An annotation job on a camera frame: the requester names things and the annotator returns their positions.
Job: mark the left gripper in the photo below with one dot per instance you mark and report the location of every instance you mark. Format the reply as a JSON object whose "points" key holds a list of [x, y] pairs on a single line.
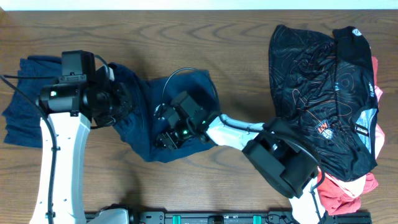
{"points": [[125, 104]]}

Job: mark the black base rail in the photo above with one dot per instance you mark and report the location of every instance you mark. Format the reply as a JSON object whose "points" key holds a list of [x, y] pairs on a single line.
{"points": [[129, 217]]}

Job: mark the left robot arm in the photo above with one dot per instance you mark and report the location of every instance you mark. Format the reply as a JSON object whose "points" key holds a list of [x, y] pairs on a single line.
{"points": [[68, 108]]}

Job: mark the black orange patterned jersey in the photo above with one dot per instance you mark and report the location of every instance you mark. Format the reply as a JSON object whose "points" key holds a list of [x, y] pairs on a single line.
{"points": [[323, 86]]}

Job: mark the folded dark blue garment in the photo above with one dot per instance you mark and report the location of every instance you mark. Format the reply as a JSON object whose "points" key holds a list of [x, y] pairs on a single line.
{"points": [[22, 119]]}

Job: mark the red orange garment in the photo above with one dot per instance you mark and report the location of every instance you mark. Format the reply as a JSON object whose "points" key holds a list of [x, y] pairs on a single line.
{"points": [[338, 197]]}

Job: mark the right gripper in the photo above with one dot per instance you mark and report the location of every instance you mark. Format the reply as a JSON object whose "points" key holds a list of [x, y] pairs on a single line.
{"points": [[167, 128]]}

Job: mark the dark blue garment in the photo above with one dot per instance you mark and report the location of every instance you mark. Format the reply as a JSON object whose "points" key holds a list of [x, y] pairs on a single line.
{"points": [[22, 119], [141, 127]]}

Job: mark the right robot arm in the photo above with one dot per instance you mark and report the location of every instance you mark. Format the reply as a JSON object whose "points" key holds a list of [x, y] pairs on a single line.
{"points": [[276, 151]]}

